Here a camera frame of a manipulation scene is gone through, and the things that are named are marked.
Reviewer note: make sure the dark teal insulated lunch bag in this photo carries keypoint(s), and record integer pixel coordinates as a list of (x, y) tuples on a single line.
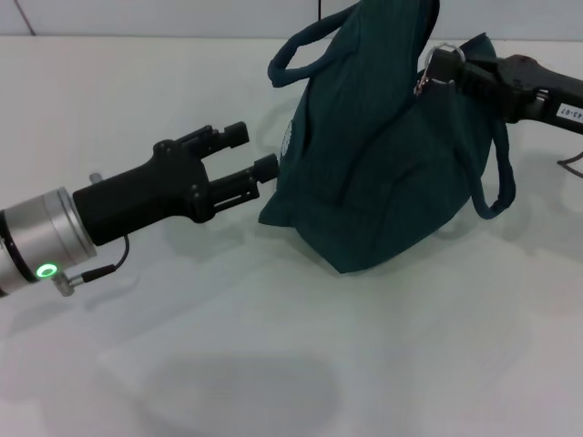
[(373, 182)]

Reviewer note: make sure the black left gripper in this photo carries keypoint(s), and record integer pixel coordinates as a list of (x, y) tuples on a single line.
[(146, 196)]

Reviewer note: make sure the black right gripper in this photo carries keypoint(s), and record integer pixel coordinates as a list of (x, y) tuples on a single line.
[(537, 91)]

